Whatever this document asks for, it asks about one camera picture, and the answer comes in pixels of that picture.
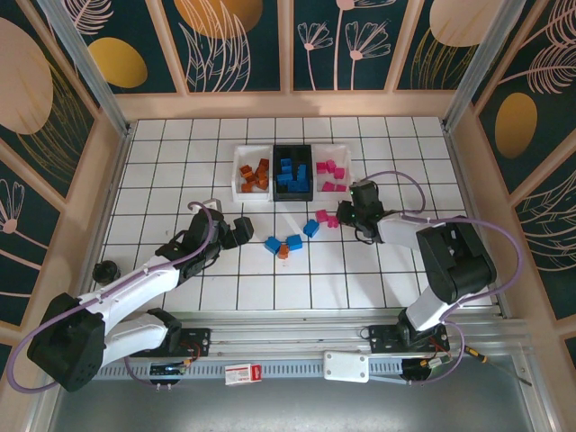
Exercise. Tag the pink lego brick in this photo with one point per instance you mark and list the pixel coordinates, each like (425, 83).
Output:
(329, 186)
(321, 168)
(333, 221)
(331, 164)
(339, 173)
(341, 188)
(322, 216)

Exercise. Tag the orange lego brick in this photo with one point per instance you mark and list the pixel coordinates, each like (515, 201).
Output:
(263, 164)
(260, 174)
(245, 170)
(283, 252)
(249, 186)
(262, 184)

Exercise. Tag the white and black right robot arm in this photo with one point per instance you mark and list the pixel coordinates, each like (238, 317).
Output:
(400, 229)

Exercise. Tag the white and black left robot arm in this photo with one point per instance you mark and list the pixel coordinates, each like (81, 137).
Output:
(135, 283)

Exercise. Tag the blue lego brick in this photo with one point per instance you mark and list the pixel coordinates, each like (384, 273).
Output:
(286, 164)
(298, 187)
(303, 173)
(272, 245)
(284, 180)
(294, 243)
(312, 228)

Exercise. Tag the white plastic bin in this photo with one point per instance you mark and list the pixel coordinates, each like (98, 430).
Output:
(240, 153)
(344, 155)

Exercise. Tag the black plastic bin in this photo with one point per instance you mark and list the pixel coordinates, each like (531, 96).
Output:
(306, 153)

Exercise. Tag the black round knob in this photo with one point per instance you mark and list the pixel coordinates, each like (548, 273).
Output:
(106, 271)

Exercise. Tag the small circuit board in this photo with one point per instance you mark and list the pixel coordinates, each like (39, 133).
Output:
(168, 370)
(427, 363)

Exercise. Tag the red and white small box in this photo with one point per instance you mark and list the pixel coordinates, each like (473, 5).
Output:
(243, 374)

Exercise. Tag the white mounting plate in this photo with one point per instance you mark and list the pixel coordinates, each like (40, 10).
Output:
(346, 366)

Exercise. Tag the yellow and black screwdriver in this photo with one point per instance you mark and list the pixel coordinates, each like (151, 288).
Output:
(474, 353)

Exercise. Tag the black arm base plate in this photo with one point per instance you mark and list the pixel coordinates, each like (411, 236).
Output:
(198, 342)
(382, 337)

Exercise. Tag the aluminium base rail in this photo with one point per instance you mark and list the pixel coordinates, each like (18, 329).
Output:
(292, 335)

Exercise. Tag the aluminium frame post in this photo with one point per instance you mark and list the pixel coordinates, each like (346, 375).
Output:
(490, 63)
(85, 67)

